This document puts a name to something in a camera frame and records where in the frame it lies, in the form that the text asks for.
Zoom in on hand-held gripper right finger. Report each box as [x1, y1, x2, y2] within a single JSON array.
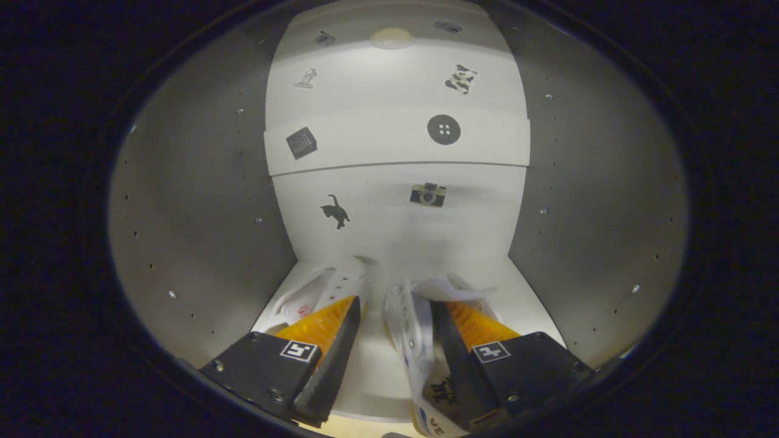
[[429, 299, 595, 433]]

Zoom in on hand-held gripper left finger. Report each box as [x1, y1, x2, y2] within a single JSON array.
[[200, 295, 362, 428]]

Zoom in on grey shoe cabinet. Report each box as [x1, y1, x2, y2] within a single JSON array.
[[108, 0, 690, 426]]

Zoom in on white cabinet shelf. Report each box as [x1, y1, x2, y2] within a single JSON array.
[[264, 114, 532, 178]]

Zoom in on white shoe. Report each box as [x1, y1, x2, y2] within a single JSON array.
[[253, 257, 373, 341], [384, 275, 506, 437]]

